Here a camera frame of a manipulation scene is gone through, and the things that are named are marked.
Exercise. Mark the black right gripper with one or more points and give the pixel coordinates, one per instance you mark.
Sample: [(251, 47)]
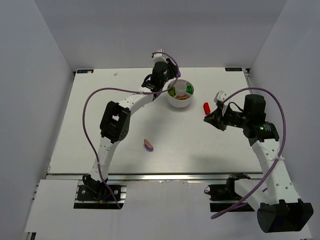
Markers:
[(221, 119)]

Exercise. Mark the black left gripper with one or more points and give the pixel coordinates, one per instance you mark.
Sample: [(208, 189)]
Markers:
[(170, 72)]

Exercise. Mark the lime green sloped lego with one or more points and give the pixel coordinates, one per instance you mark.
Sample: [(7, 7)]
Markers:
[(171, 92)]

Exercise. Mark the dark green square lego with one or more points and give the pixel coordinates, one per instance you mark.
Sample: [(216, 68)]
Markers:
[(189, 88)]

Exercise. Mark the dark green sloped lego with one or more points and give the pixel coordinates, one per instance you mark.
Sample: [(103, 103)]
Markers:
[(190, 92)]

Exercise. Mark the purple curved printed lego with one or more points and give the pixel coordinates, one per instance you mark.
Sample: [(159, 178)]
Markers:
[(148, 145)]

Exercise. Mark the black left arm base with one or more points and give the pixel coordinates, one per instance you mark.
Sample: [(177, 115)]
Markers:
[(94, 195)]

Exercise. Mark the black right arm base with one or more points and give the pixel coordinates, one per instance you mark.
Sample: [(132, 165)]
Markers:
[(223, 196)]

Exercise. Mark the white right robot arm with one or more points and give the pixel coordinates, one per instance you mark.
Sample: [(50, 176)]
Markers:
[(279, 208)]

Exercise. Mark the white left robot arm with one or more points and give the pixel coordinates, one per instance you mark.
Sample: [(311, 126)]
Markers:
[(115, 122)]

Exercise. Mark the red long lego brick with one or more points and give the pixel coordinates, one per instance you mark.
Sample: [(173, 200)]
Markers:
[(206, 108)]

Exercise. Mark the white round divided container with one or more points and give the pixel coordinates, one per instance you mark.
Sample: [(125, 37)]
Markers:
[(180, 94)]

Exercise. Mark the blue label sticker right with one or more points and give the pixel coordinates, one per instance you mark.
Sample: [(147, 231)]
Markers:
[(233, 69)]

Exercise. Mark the blue label sticker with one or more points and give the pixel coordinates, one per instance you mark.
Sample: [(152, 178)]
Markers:
[(233, 69), (84, 71)]

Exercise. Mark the blue label sticker left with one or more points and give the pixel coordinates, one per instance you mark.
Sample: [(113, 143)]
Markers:
[(84, 71)]

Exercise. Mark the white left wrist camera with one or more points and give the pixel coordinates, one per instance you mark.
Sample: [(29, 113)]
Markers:
[(158, 57)]

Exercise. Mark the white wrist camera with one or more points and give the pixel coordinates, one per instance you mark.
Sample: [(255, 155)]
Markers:
[(158, 57), (222, 100)]

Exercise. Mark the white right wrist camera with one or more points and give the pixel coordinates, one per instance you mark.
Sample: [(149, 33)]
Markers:
[(222, 100)]

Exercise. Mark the aluminium table right rail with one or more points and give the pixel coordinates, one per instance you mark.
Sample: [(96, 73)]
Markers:
[(246, 73)]

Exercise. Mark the aluminium table rail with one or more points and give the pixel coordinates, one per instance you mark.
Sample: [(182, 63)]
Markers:
[(148, 177), (246, 73)]

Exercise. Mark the aluminium table front rail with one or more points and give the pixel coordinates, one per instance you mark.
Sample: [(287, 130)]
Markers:
[(148, 177)]

